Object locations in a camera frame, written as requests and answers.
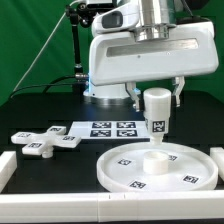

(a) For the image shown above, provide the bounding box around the white round table top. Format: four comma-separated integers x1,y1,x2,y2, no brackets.
96,142,218,192

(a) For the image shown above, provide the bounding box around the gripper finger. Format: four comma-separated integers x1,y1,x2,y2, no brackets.
172,77,185,107
125,82,143,112

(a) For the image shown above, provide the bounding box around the white cross-shaped table base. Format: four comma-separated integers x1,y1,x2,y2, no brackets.
11,126,81,158

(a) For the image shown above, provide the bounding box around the white fence block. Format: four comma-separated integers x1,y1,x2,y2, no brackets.
0,151,17,193
210,147,224,181

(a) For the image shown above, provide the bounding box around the white marker sheet with tags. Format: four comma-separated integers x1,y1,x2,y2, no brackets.
69,121,149,140

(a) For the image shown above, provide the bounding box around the white front fence bar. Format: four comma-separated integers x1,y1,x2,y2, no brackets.
0,190,224,223

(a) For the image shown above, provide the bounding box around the white cable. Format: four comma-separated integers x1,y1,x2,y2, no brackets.
12,0,88,92

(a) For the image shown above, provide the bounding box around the white left fence block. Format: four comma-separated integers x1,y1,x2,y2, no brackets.
0,151,17,193

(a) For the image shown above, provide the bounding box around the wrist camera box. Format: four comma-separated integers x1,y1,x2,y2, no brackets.
92,10,139,35

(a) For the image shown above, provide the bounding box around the white right fence block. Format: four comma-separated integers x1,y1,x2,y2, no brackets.
210,147,224,181

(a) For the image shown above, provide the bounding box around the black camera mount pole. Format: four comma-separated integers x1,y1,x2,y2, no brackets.
65,3,96,95

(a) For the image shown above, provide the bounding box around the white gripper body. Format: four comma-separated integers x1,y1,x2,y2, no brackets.
89,21,219,85

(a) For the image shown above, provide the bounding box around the black cable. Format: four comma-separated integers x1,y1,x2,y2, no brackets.
9,75,89,100

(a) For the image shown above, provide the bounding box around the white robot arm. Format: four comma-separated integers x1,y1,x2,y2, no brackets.
84,0,218,110

